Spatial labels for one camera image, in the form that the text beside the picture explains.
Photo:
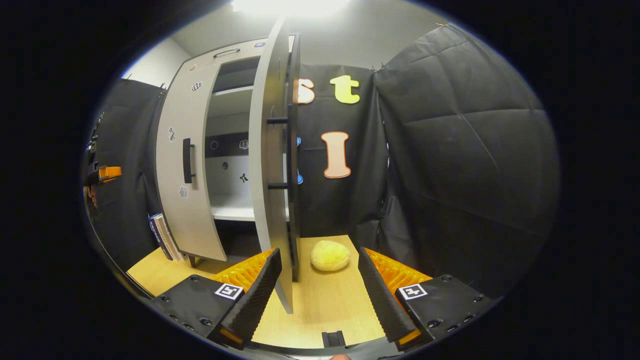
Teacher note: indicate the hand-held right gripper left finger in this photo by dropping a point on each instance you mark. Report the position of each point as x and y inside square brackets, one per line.
[260, 295]

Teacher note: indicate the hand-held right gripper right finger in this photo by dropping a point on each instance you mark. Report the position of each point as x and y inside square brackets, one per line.
[382, 300]

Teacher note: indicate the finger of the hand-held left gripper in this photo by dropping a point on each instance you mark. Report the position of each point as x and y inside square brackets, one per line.
[111, 173]

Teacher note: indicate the grey shoe cabinet door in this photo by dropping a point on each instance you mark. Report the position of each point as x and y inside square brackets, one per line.
[195, 225]
[267, 225]

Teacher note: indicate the grey double-door shoe cabinet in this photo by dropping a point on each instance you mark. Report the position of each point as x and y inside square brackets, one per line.
[230, 212]

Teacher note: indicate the yellow round sponge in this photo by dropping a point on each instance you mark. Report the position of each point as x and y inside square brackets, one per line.
[330, 256]

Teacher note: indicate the black backdrop cloth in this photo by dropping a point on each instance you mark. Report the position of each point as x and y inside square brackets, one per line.
[475, 175]

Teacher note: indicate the large ceiling light panel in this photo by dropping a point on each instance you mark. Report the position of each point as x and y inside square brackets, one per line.
[290, 6]

